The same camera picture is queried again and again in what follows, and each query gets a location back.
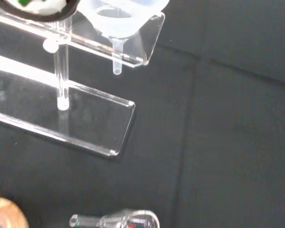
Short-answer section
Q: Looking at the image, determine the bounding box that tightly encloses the brown cork ring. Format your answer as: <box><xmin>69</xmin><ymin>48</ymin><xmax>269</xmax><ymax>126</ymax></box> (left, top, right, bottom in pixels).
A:
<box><xmin>0</xmin><ymin>196</ymin><xmax>29</xmax><ymax>228</ymax></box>

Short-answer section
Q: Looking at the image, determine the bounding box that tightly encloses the clear acrylic funnel stand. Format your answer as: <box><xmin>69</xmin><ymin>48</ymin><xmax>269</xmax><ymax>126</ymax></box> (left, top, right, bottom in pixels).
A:
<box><xmin>0</xmin><ymin>4</ymin><xmax>166</xmax><ymax>157</ymax></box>

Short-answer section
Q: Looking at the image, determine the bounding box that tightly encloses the black bench cloth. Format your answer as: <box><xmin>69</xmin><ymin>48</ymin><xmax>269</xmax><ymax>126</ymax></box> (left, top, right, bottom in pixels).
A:
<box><xmin>0</xmin><ymin>0</ymin><xmax>285</xmax><ymax>228</ymax></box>

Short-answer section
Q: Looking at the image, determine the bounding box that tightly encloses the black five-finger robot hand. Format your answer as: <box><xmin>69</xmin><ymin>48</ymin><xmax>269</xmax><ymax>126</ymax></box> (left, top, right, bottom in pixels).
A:
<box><xmin>0</xmin><ymin>0</ymin><xmax>82</xmax><ymax>23</ymax></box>

